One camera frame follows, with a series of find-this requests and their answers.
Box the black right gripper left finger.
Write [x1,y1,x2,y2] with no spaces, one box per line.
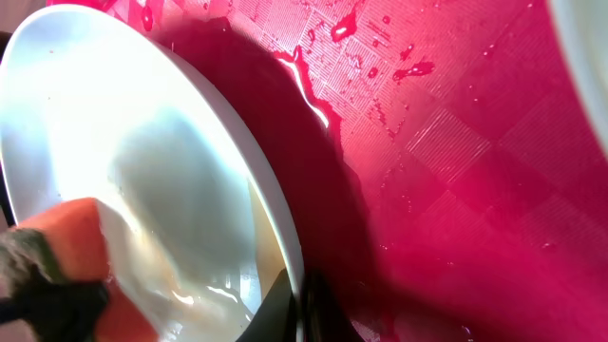
[237,270,297,342]

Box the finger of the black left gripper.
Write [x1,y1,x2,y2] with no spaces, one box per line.
[1,275,110,342]

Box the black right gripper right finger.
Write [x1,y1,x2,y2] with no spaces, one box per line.
[302,273,363,342]

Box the orange green sponge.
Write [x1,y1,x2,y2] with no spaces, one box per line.
[0,197,161,342]

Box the light blue plate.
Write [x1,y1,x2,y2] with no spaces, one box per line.
[548,0,607,152]
[1,5,304,341]

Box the red plastic tray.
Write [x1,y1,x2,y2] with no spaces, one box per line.
[46,0,608,342]

